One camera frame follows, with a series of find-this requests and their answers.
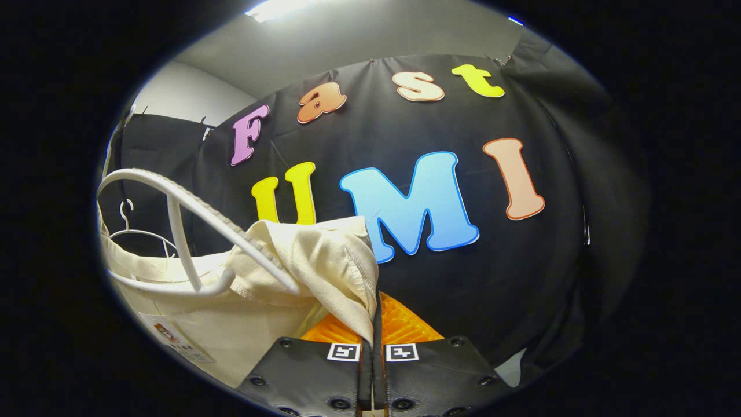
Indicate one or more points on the large white clothes hanger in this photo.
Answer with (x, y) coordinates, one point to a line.
(191, 202)

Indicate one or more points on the black backdrop cloth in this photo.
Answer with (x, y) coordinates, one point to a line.
(521, 278)

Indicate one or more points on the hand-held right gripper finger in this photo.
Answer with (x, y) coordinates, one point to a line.
(366, 376)
(379, 370)

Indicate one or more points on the white board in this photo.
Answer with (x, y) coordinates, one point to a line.
(513, 368)

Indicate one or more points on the small ceiling light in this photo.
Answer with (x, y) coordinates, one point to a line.
(516, 21)

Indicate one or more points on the large ceiling light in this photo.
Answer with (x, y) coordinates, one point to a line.
(275, 8)

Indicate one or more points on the cream shirt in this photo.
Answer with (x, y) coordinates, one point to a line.
(324, 266)

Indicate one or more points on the small white clothes hanger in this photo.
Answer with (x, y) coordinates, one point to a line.
(139, 233)

